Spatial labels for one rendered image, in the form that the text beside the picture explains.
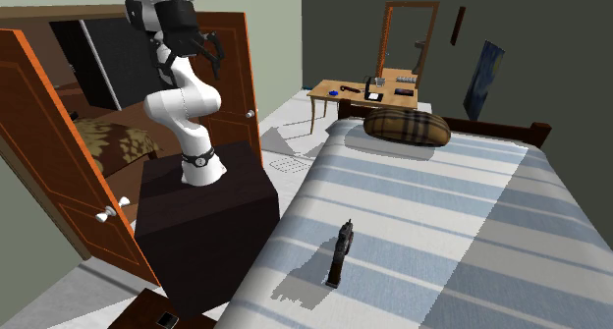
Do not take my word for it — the brown plaid pillow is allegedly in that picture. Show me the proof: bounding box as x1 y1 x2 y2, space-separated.
362 107 452 148

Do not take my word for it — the wooden framed mirror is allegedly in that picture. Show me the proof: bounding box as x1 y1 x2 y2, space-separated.
374 0 441 88

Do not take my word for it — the blue white striped bed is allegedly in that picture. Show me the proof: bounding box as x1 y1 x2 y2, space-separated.
213 99 613 329

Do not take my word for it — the small dark wall picture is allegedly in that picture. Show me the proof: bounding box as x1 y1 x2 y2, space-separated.
449 5 468 47

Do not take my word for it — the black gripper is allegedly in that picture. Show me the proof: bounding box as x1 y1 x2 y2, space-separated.
151 0 227 88

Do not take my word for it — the black handheld radio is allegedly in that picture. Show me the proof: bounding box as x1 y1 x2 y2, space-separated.
324 218 356 289

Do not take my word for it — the dark wooden nightstand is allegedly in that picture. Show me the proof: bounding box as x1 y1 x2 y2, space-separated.
106 287 218 329

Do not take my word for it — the light wooden desk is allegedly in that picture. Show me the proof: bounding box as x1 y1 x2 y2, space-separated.
306 68 420 136

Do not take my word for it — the dark robot stand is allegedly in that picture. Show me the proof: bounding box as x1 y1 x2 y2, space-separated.
133 140 282 320

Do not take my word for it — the bed with leaf patterned blanket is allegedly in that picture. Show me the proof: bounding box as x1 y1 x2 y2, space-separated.
70 116 162 180

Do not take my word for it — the black phone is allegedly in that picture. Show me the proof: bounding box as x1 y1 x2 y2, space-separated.
155 310 181 329

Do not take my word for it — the brown door with white knob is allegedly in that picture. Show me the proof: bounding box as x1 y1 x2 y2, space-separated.
193 11 264 169
0 27 162 287

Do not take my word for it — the blue wall picture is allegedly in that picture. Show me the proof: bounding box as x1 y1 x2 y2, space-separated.
463 39 507 123

